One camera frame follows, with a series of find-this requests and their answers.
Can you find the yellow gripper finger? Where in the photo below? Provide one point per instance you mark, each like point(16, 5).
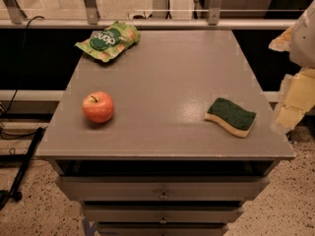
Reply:
point(282, 42)
point(296, 98)

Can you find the green and yellow sponge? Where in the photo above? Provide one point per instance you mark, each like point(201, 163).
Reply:
point(230, 116)

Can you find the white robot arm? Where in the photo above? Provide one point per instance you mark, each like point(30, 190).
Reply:
point(302, 46)

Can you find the red apple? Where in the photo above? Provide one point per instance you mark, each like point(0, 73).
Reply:
point(98, 107)

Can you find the grey drawer cabinet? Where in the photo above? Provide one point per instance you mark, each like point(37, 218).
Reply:
point(157, 167)

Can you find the green snack bag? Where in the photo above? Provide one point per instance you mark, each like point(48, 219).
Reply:
point(107, 44)

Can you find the black stand leg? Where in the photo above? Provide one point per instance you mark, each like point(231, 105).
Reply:
point(14, 192)

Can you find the metal railing frame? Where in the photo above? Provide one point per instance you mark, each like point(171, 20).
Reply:
point(143, 14)

